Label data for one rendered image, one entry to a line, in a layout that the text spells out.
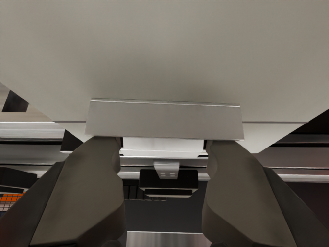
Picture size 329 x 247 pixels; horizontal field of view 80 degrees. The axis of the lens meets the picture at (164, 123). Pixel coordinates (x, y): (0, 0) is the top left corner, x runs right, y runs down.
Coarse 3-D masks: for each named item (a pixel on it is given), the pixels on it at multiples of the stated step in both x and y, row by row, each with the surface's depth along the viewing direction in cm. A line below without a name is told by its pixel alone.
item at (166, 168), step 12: (156, 168) 29; (168, 168) 28; (144, 180) 40; (156, 180) 40; (168, 180) 40; (180, 180) 40; (192, 180) 39; (156, 192) 40; (168, 192) 40; (180, 192) 40; (192, 192) 47
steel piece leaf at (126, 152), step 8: (128, 152) 22; (136, 152) 22; (144, 152) 21; (152, 152) 21; (160, 152) 21; (168, 152) 21; (176, 152) 21; (184, 152) 21; (192, 152) 21; (200, 152) 21
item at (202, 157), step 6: (66, 132) 24; (66, 138) 23; (72, 138) 23; (66, 144) 23; (72, 144) 23; (78, 144) 23; (60, 150) 23; (66, 150) 23; (72, 150) 23; (120, 156) 24; (126, 156) 24; (132, 156) 24; (138, 156) 24; (144, 156) 24; (150, 156) 24; (198, 156) 24; (204, 156) 24
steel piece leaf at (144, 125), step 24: (96, 120) 11; (120, 120) 11; (144, 120) 11; (168, 120) 11; (192, 120) 11; (216, 120) 11; (240, 120) 11; (144, 144) 19; (168, 144) 18; (192, 144) 18
